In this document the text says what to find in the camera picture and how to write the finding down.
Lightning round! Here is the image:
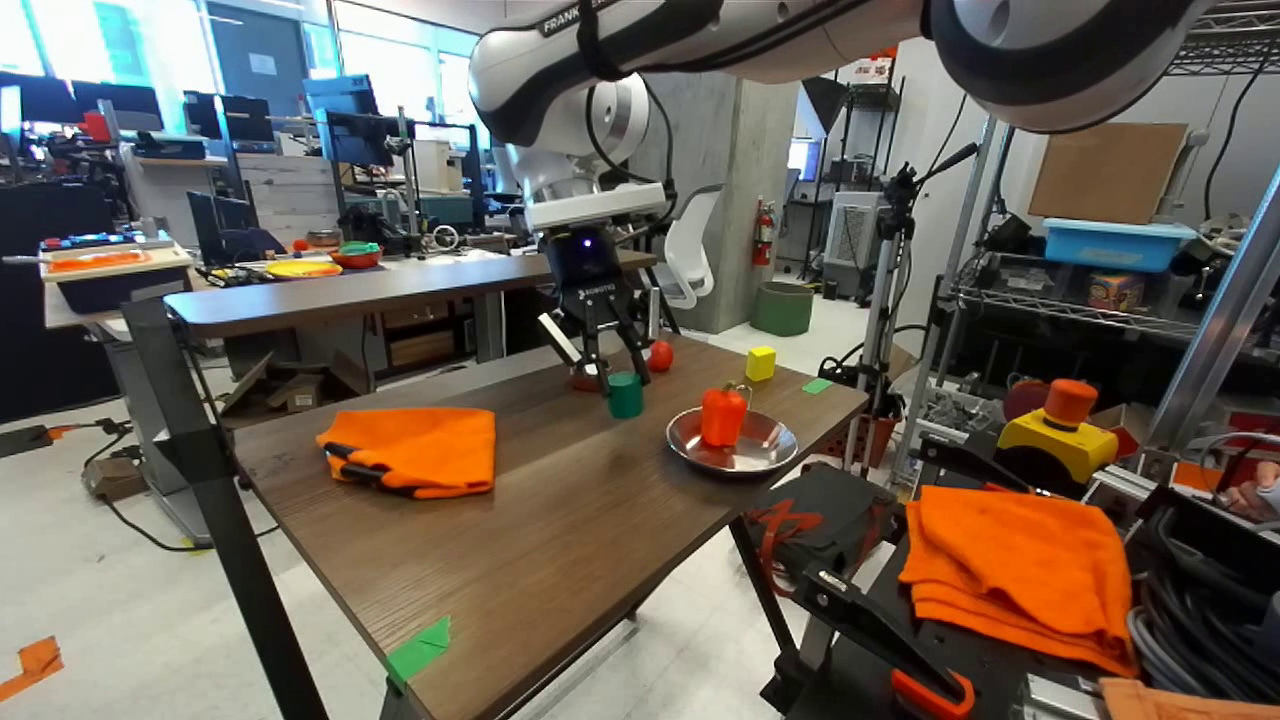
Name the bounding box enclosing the orange terry towel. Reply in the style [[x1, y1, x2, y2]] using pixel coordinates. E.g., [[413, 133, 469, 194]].
[[1095, 671, 1280, 720]]

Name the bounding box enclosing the tall aluminium extrusion post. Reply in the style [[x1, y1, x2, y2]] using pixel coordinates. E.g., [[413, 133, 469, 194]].
[[1142, 163, 1280, 455]]

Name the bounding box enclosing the silver metal pan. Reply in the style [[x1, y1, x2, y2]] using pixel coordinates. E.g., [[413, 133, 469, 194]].
[[661, 399, 803, 481]]

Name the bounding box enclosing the grey bench table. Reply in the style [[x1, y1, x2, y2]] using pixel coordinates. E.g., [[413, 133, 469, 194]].
[[156, 249, 555, 405]]

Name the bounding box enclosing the white chair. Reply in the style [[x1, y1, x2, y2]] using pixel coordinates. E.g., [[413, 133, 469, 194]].
[[657, 184, 724, 318]]

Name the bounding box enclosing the folded orange cloth black trim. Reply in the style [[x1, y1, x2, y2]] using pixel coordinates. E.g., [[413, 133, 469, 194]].
[[313, 405, 501, 505]]

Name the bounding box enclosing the red fire extinguisher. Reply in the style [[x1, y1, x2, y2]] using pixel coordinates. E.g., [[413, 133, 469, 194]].
[[749, 196, 778, 271]]

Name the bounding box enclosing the black tripod with camera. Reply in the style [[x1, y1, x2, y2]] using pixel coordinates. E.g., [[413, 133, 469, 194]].
[[815, 136, 982, 471]]

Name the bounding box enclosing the metal wire shelf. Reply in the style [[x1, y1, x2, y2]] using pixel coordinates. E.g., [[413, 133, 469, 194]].
[[932, 245, 1280, 446]]

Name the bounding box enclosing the black clamp orange handle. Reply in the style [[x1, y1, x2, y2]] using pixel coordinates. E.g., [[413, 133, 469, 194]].
[[752, 464, 910, 594], [770, 551, 979, 720]]

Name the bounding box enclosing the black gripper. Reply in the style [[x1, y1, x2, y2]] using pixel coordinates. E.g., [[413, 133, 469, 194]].
[[537, 224, 661, 393]]

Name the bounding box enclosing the yellow plate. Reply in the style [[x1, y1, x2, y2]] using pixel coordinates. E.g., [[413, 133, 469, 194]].
[[263, 254, 348, 284]]

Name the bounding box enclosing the red bowl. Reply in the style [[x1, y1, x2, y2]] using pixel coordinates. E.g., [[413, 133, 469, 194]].
[[332, 238, 389, 275]]

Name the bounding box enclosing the brown cardboard sheet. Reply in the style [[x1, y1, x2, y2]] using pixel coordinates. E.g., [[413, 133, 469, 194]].
[[1029, 120, 1192, 224]]

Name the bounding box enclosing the green box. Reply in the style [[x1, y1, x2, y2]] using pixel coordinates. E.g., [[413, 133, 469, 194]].
[[749, 282, 815, 341]]

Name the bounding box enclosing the black floor cable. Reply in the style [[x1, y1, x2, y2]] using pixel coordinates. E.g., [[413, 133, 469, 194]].
[[0, 411, 204, 555]]

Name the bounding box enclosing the yellow emergency stop red button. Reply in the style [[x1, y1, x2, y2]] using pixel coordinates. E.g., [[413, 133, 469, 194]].
[[992, 377, 1123, 489]]

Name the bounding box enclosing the orange toy pepper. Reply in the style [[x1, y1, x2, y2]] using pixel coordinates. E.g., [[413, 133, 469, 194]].
[[696, 380, 752, 454]]

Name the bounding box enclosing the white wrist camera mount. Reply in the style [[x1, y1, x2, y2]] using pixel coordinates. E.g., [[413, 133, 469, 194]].
[[519, 180, 671, 238]]

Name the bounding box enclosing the orange floor tape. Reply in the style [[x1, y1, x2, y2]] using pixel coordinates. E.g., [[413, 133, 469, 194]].
[[0, 634, 69, 707]]

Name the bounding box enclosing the black cable coil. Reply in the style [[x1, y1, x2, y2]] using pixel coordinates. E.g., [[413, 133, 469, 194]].
[[1123, 505, 1280, 704]]

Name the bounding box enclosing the flat orange cloth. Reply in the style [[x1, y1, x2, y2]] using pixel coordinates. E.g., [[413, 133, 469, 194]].
[[894, 481, 1138, 676]]

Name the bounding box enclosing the blue plastic bin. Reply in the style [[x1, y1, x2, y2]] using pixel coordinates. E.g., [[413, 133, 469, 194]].
[[1038, 218, 1201, 275]]

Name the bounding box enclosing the tray box with orange content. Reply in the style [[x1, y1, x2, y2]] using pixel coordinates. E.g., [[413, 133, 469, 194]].
[[36, 238, 197, 318]]

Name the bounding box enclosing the wooden table black frame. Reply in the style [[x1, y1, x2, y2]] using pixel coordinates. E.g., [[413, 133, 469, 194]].
[[114, 296, 870, 720]]

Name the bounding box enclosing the green cylinder block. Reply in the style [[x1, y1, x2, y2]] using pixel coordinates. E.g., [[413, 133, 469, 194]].
[[603, 369, 646, 426]]

